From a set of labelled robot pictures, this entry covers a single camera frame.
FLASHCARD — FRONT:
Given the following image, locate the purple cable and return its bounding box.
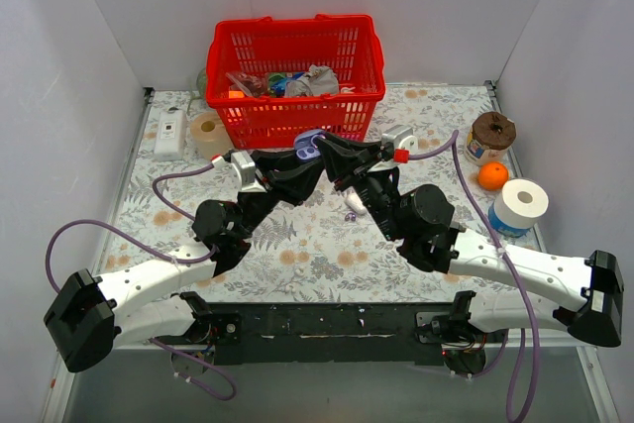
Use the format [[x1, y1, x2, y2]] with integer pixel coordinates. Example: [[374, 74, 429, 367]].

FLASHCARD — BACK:
[[405, 130, 541, 423], [45, 158, 239, 402]]

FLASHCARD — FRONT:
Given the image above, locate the crumpled grey bag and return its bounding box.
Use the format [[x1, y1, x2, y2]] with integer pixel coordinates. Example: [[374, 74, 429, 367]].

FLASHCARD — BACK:
[[284, 65, 340, 98]]

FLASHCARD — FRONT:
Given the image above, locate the white toilet paper roll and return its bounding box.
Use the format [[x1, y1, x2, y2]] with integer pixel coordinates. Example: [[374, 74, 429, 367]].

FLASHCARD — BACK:
[[488, 178, 549, 238]]

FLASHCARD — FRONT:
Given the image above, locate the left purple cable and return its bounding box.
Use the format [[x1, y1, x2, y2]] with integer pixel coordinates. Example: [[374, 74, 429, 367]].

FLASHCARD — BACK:
[[45, 158, 239, 402]]

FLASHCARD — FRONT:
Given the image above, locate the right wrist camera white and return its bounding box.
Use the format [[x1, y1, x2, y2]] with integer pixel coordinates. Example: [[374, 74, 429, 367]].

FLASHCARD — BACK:
[[369, 125, 419, 172]]

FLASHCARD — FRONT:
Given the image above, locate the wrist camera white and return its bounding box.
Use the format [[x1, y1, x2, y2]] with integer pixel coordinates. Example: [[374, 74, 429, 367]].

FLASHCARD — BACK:
[[211, 151, 266, 193], [369, 125, 419, 172]]

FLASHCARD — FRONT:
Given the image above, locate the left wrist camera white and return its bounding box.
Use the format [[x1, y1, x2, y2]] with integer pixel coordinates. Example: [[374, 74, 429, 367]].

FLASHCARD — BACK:
[[211, 151, 266, 193]]

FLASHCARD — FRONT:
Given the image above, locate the purple earbud charging case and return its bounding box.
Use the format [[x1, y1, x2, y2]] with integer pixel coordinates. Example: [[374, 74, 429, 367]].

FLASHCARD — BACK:
[[293, 129, 325, 162]]

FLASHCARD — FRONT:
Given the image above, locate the orange fruit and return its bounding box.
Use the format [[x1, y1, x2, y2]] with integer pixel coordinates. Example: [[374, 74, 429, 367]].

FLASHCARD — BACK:
[[477, 161, 509, 191]]

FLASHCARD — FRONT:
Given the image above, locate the white earbud charging case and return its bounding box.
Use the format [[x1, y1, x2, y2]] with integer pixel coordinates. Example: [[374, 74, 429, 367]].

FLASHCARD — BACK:
[[345, 192, 368, 216]]

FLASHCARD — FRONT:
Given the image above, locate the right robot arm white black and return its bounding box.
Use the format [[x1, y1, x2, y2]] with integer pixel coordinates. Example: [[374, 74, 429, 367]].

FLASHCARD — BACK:
[[312, 133, 625, 348]]

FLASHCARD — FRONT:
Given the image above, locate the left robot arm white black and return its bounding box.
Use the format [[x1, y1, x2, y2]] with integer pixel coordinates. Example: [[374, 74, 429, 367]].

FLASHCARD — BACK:
[[44, 151, 324, 373]]

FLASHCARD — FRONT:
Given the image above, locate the brown lidded jar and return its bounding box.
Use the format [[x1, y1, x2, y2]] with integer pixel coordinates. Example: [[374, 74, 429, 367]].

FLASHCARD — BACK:
[[464, 111, 517, 166]]

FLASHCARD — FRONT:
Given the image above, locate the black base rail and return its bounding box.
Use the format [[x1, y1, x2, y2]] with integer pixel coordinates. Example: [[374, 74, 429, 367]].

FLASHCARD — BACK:
[[153, 301, 496, 365]]

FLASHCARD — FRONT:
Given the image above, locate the red plastic shopping basket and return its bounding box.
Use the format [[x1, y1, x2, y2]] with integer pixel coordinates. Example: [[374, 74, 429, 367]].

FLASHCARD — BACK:
[[205, 14, 386, 149]]

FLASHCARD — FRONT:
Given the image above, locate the beige tape roll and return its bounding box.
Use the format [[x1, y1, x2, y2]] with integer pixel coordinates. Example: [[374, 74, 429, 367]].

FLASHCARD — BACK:
[[189, 110, 234, 160]]

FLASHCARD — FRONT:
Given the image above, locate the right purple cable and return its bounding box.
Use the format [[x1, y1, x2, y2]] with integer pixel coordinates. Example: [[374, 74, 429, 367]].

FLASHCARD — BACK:
[[405, 130, 541, 423]]

